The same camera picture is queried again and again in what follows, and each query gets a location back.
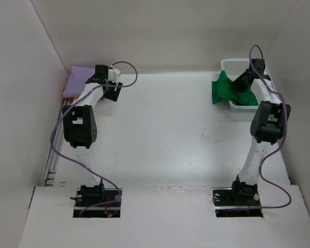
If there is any lavender t-shirt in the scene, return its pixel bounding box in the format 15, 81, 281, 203
62, 66, 97, 99

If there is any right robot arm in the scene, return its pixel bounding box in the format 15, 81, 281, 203
229, 58, 292, 211

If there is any aluminium rail left edge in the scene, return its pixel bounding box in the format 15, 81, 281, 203
40, 98, 75, 187

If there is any white plastic bin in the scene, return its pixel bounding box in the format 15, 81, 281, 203
221, 58, 266, 113

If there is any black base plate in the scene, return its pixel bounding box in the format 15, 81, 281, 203
212, 188, 263, 218
71, 189, 121, 219

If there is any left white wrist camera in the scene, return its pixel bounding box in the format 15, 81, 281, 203
107, 67, 121, 82

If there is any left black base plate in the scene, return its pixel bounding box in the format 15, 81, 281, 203
71, 189, 121, 219

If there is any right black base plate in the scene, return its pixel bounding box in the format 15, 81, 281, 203
212, 188, 263, 218

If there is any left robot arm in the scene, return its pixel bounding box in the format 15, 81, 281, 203
63, 65, 122, 172

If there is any green t-shirt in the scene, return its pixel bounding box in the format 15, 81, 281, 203
212, 71, 258, 106

